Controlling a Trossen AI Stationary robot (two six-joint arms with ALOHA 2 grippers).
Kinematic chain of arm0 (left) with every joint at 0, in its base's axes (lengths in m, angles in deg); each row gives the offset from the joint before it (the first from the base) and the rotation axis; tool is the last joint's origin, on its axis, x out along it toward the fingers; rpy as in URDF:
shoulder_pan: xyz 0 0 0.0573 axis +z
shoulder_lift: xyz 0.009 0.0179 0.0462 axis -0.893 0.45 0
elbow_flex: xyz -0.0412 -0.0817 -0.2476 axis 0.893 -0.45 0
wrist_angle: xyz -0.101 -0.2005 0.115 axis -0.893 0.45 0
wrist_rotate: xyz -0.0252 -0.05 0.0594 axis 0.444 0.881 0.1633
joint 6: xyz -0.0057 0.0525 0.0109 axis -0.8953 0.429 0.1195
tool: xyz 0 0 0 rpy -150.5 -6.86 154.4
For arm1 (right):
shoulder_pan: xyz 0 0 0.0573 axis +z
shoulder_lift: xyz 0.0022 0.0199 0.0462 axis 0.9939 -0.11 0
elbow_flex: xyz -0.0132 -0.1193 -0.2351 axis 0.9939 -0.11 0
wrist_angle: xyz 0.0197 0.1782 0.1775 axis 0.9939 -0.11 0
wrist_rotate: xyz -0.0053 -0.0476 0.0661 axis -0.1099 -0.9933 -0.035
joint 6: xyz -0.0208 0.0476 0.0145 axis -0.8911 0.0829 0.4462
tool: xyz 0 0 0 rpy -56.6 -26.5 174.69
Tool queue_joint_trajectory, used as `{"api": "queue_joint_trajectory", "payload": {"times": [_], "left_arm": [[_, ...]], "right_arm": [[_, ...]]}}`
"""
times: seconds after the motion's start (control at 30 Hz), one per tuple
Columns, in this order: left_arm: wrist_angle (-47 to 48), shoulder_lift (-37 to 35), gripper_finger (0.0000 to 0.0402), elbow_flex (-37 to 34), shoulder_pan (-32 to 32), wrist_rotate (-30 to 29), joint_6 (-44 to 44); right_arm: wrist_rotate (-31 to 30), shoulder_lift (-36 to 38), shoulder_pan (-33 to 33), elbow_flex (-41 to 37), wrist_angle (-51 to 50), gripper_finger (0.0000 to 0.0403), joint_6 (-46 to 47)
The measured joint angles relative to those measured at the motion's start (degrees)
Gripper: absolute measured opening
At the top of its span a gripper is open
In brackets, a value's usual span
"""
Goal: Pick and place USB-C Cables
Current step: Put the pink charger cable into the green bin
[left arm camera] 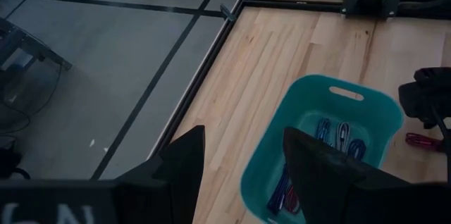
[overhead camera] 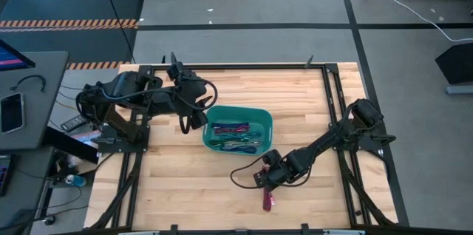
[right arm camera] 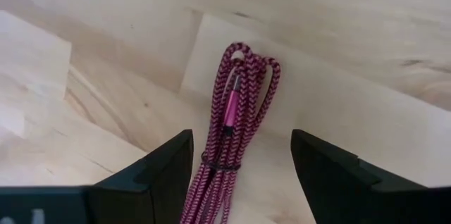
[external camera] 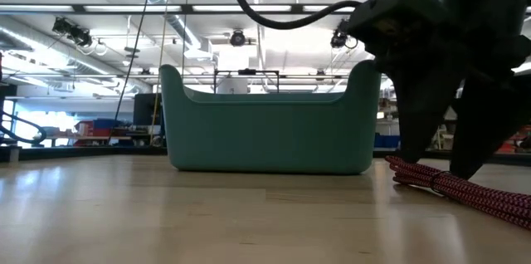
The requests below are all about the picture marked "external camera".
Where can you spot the teal plastic bin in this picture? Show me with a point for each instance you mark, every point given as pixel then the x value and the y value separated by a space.
pixel 269 131

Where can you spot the white cylindrical tank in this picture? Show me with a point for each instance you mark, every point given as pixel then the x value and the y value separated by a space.
pixel 232 86

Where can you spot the black frame crossbeam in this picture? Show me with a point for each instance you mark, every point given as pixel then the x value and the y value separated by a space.
pixel 186 8

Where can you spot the black gantry frame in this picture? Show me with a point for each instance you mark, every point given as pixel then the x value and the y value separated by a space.
pixel 246 71

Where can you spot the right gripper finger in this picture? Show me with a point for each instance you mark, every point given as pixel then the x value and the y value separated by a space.
pixel 485 131
pixel 419 110

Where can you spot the blue storage bin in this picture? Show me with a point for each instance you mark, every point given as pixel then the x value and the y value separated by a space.
pixel 105 125

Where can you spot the black aluminium table frame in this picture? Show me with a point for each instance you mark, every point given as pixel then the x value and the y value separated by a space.
pixel 83 153

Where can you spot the black flat monitor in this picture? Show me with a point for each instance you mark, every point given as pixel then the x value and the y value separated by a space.
pixel 147 109

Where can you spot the black hanging spotlight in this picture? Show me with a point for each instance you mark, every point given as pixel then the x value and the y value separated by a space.
pixel 237 38
pixel 70 31
pixel 339 39

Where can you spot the right arm wrist camera box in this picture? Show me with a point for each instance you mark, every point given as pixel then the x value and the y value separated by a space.
pixel 394 15

